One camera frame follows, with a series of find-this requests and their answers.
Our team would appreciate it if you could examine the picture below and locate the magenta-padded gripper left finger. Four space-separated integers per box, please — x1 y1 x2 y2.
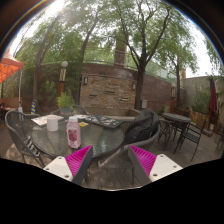
43 144 94 187

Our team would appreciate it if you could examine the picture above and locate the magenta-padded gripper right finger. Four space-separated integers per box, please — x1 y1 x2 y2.
127 144 184 187

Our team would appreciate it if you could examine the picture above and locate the pink drink bottle white cap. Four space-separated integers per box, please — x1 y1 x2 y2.
66 115 82 150

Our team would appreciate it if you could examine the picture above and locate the black metal patio chair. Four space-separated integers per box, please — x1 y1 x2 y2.
173 119 208 163
158 119 173 144

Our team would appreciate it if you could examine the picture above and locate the white textured cup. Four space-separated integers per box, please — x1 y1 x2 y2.
46 114 60 133

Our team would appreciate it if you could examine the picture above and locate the black jacket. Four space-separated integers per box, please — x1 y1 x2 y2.
123 108 160 145

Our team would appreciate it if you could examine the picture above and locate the round patio table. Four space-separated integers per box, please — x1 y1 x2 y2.
162 112 193 134

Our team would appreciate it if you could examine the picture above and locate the white laptop with stickers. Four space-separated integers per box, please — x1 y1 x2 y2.
30 114 65 128

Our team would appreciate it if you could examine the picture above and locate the black laptop with stickers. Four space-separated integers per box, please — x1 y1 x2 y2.
83 114 125 130

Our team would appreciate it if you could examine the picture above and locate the blue yellow striped cone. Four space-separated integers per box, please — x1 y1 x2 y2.
30 98 38 115

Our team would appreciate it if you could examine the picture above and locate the green plant in teal pot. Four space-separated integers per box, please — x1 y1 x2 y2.
56 92 76 117

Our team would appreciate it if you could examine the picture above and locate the closed maroon parasol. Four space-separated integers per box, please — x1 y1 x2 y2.
208 75 218 131

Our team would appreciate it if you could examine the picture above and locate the dark forked-trunk tree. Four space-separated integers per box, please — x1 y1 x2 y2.
109 0 201 111

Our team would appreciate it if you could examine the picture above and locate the orange canopy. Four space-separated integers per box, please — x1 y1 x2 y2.
0 49 25 84

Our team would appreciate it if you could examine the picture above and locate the globe lamp post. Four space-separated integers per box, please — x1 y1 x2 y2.
57 60 69 98

